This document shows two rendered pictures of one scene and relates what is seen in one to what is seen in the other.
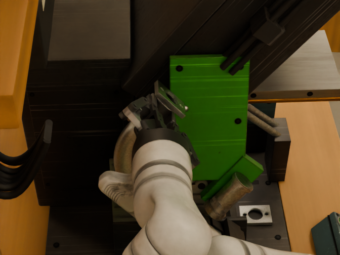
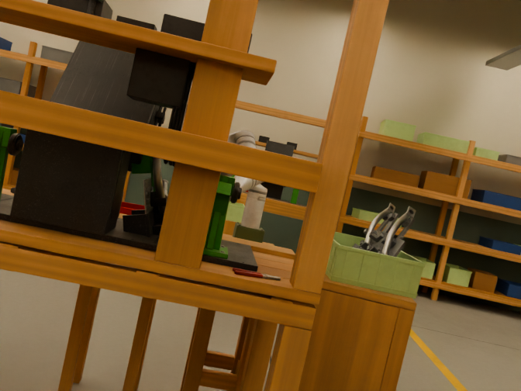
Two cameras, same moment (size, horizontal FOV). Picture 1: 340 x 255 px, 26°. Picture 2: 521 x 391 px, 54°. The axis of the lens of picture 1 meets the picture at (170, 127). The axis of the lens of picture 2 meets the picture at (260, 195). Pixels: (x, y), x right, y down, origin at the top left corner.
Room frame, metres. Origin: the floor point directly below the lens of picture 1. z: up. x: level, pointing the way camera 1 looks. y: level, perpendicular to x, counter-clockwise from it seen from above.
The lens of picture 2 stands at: (0.46, 1.89, 1.22)
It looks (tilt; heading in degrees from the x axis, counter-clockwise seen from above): 3 degrees down; 267
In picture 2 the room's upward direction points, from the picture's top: 13 degrees clockwise
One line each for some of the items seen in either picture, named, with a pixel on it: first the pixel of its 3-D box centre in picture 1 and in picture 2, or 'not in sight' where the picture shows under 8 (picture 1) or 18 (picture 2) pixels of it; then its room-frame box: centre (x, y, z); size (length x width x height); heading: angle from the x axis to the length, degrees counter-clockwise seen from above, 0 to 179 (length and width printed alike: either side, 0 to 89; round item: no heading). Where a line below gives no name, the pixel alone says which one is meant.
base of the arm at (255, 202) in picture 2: not in sight; (253, 209); (0.36, -0.60, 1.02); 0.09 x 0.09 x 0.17; 13
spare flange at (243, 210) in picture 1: (255, 215); not in sight; (0.82, -0.15, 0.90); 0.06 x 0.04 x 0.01; 92
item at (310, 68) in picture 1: (220, 68); not in sight; (0.98, -0.09, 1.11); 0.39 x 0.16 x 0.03; 92
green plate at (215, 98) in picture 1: (206, 105); (145, 156); (0.82, -0.06, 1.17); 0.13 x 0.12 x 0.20; 2
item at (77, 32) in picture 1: (84, 80); (76, 173); (0.99, 0.15, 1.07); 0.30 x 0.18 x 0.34; 2
